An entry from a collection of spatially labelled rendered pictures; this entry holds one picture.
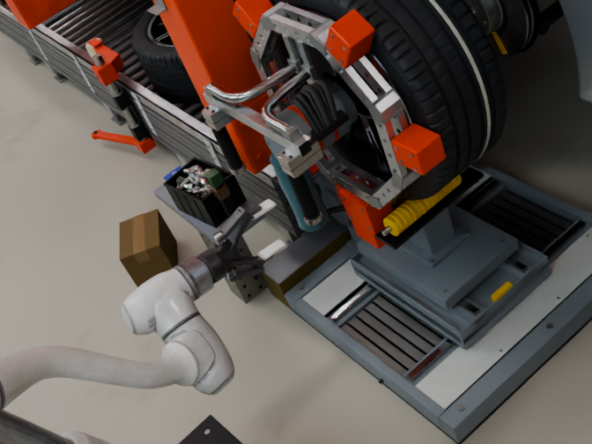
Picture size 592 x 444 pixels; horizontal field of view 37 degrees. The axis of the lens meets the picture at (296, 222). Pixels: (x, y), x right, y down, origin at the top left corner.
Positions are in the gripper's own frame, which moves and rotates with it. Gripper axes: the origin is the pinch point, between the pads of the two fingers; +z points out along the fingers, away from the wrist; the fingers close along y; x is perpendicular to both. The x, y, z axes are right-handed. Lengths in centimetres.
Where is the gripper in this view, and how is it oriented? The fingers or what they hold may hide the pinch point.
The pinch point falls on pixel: (273, 225)
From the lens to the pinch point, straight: 207.9
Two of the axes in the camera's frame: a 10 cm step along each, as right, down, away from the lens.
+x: 6.2, 4.1, -6.7
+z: 7.7, -5.1, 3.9
